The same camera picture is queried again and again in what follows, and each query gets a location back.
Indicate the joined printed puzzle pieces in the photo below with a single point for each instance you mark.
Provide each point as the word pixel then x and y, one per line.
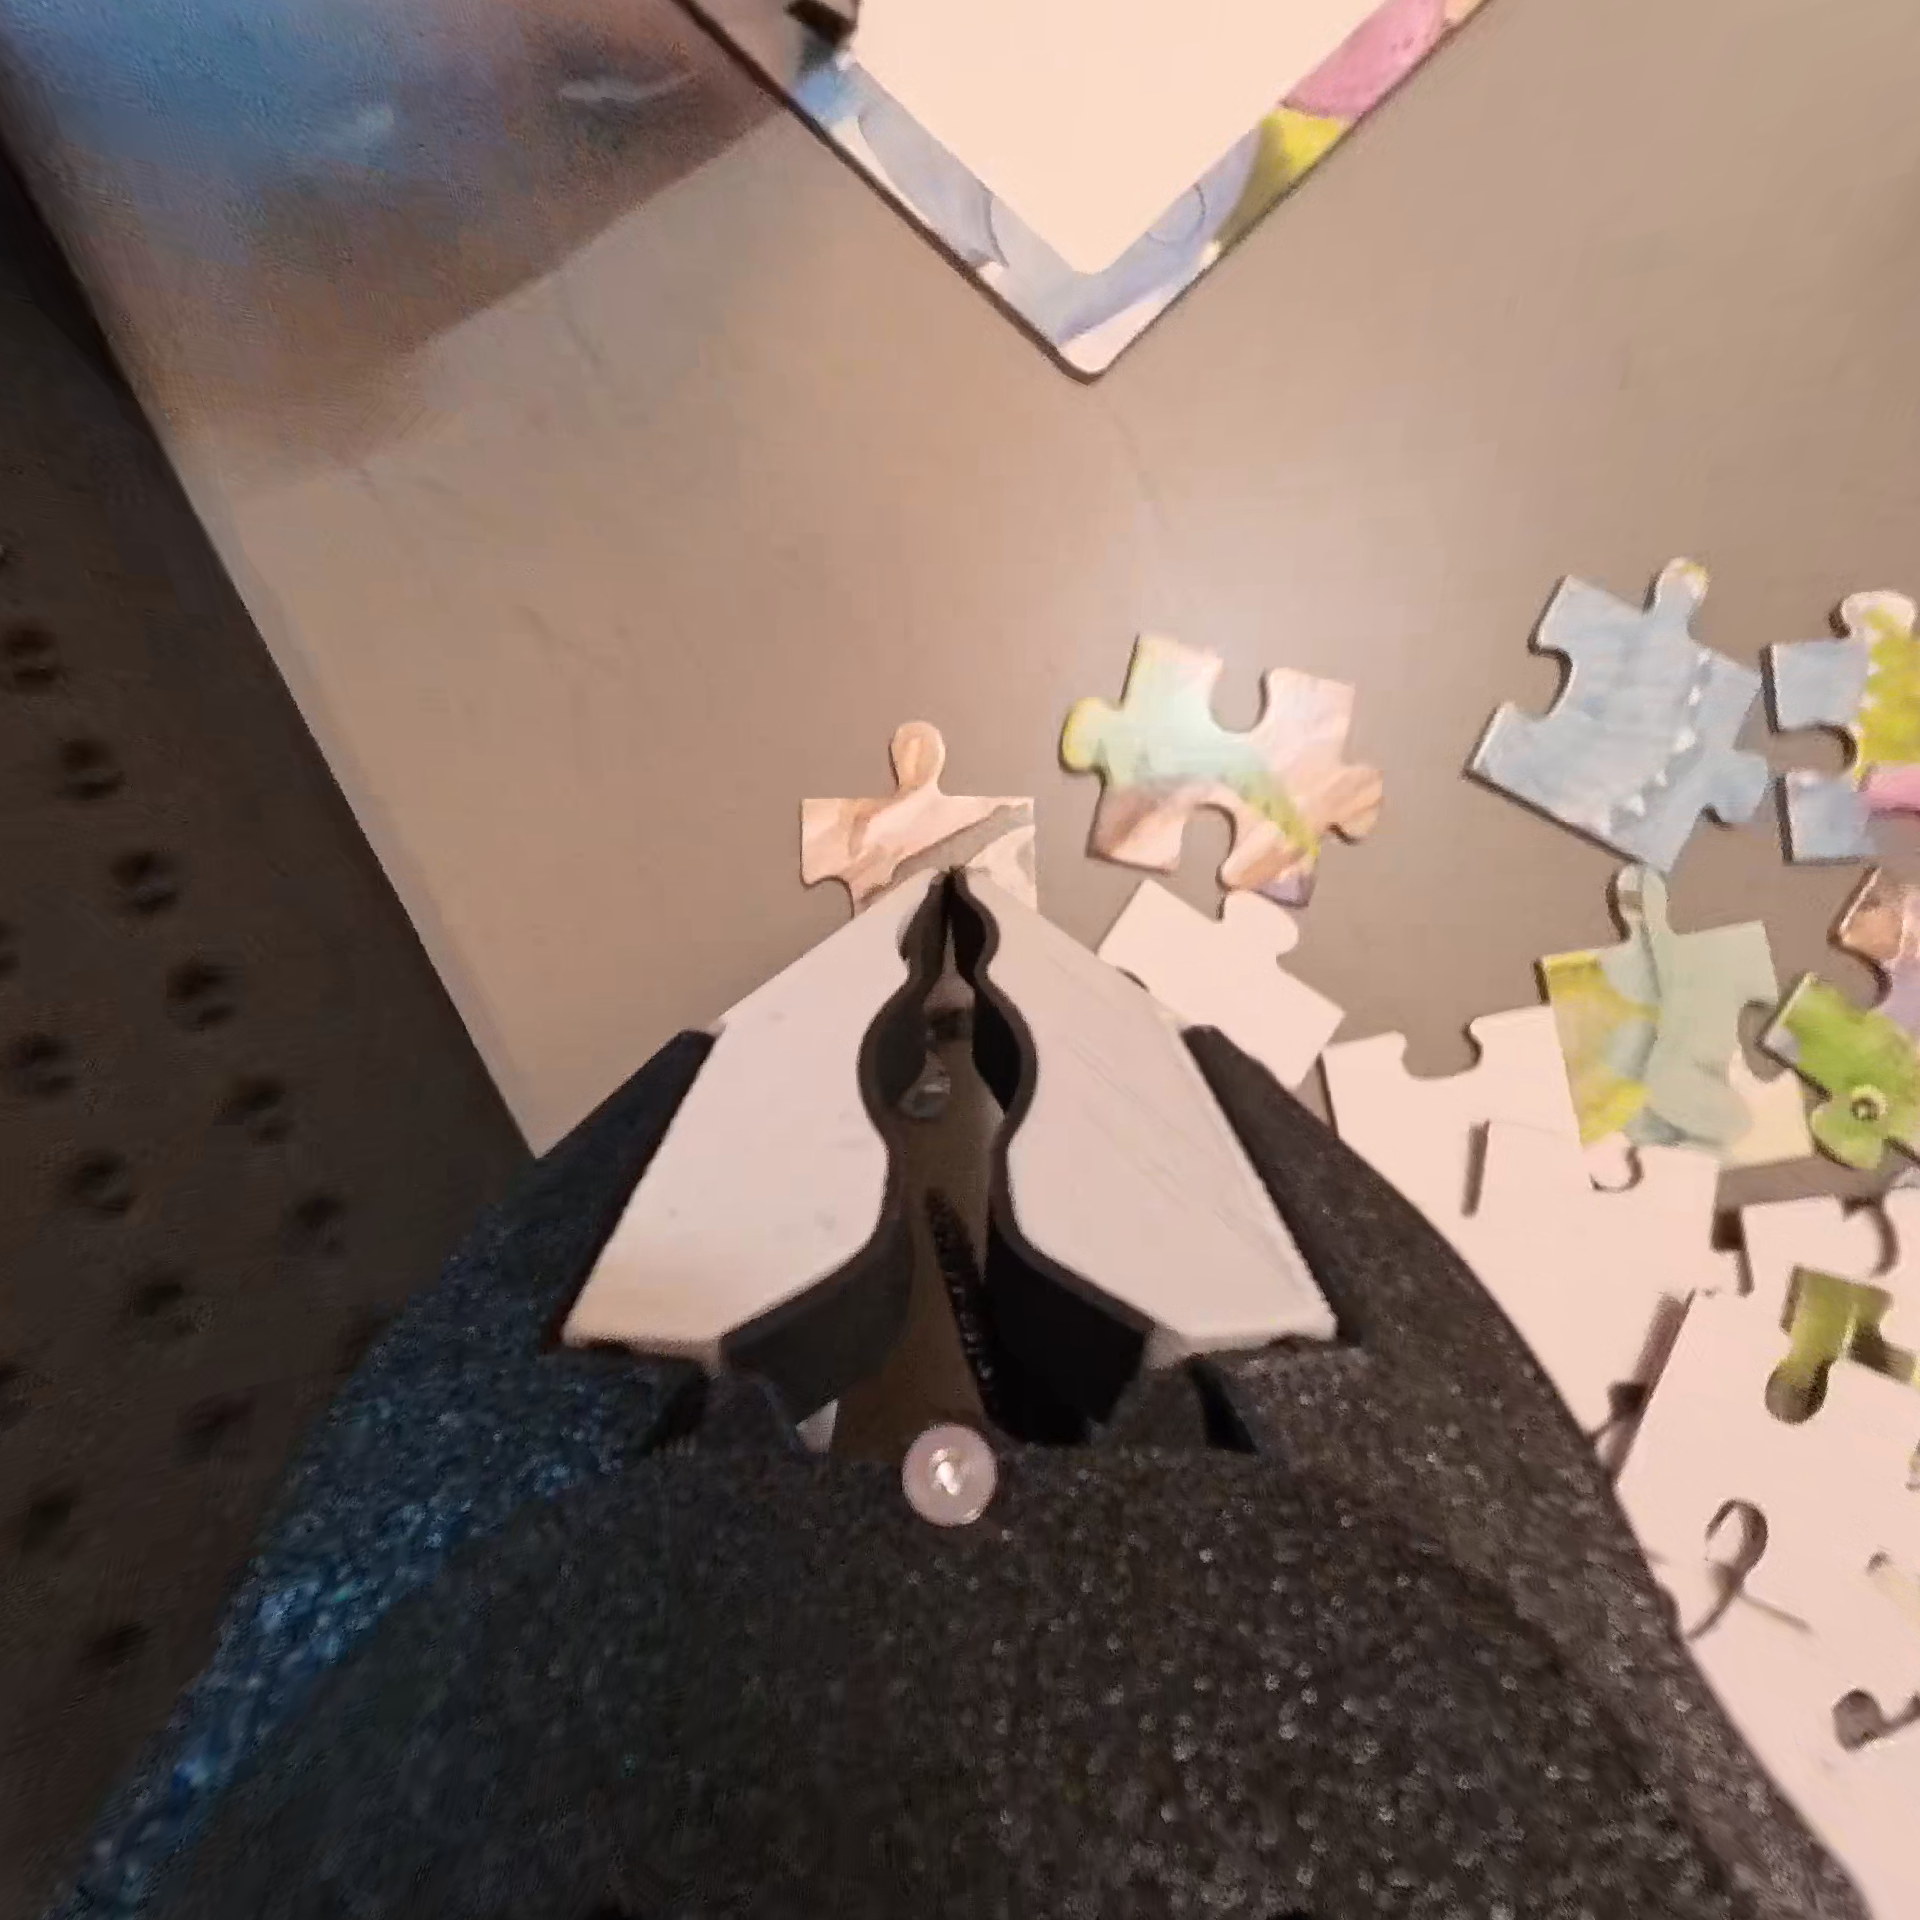
pixel 1822 692

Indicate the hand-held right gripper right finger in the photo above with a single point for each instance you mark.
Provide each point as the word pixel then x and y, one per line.
pixel 1154 1171

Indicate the grey desk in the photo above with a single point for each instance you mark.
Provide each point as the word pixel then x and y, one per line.
pixel 751 524

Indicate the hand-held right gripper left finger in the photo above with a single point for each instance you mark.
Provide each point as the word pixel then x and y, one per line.
pixel 735 1186

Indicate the landscape jigsaw puzzle board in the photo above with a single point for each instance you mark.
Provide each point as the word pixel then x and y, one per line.
pixel 1080 106

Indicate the beige printed puzzle piece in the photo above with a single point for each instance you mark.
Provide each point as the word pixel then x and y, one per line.
pixel 886 832

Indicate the light blue printed puzzle piece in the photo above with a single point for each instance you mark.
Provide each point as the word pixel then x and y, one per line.
pixel 1635 722

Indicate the pile of puzzle pieces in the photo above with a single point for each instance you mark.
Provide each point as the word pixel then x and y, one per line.
pixel 1559 1230

